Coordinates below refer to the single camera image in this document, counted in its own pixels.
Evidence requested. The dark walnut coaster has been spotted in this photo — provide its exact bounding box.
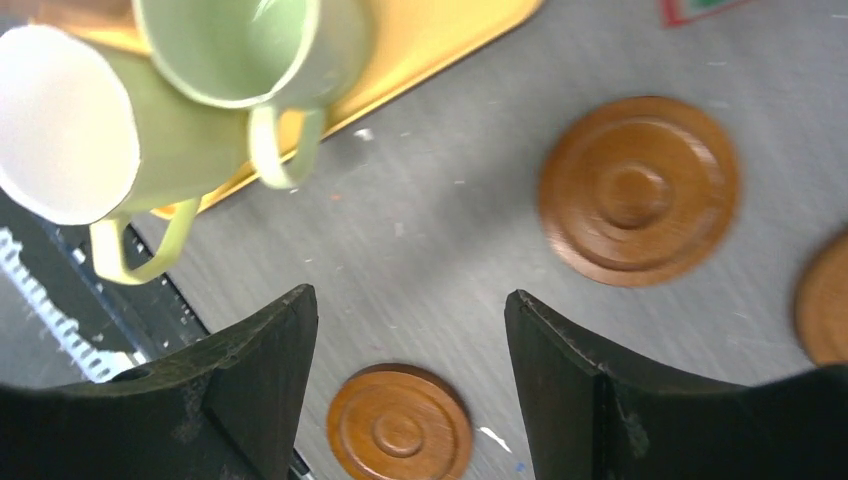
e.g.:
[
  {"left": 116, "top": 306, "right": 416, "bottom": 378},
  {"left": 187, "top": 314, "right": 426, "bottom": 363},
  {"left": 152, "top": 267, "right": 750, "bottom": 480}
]
[{"left": 794, "top": 231, "right": 847, "bottom": 365}]

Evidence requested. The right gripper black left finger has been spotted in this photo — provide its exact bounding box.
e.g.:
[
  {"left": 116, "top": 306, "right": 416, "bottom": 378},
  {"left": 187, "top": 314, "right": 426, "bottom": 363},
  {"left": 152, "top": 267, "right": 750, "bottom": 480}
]
[{"left": 1, "top": 284, "right": 318, "bottom": 479}]

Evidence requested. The light green mug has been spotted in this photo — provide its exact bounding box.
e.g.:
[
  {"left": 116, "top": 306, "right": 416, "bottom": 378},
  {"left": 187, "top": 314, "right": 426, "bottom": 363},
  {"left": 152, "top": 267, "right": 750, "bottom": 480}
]
[{"left": 132, "top": 0, "right": 376, "bottom": 189}]

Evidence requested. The cream yellow mug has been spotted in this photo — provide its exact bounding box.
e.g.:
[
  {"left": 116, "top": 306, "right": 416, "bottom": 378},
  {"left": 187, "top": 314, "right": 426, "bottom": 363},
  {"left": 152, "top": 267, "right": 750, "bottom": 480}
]
[{"left": 1, "top": 25, "right": 247, "bottom": 285}]

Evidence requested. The yellow tray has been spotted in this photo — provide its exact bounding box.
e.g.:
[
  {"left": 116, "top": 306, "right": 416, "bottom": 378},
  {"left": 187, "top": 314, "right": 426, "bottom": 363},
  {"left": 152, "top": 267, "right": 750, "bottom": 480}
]
[{"left": 33, "top": 0, "right": 545, "bottom": 220}]

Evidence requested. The colourful toy brick block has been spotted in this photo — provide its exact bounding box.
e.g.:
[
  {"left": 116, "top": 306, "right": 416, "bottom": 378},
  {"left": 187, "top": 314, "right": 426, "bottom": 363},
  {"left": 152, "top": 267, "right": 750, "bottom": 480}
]
[{"left": 658, "top": 0, "right": 748, "bottom": 28}]

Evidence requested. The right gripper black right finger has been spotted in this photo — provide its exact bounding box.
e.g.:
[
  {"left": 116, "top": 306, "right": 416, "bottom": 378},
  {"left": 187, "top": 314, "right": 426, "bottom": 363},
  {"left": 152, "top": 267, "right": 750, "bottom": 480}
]
[{"left": 504, "top": 290, "right": 847, "bottom": 479}]

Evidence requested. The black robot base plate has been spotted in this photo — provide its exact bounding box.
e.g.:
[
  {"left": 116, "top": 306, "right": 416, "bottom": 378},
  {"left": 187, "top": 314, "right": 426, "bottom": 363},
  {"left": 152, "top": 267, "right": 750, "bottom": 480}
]
[{"left": 1, "top": 195, "right": 208, "bottom": 388}]

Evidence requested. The brown wooden coaster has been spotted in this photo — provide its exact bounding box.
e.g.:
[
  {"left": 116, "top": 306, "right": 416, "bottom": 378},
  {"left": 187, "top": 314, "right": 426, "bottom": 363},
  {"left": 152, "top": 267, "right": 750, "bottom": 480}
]
[
  {"left": 537, "top": 96, "right": 742, "bottom": 287},
  {"left": 326, "top": 363, "right": 474, "bottom": 479}
]

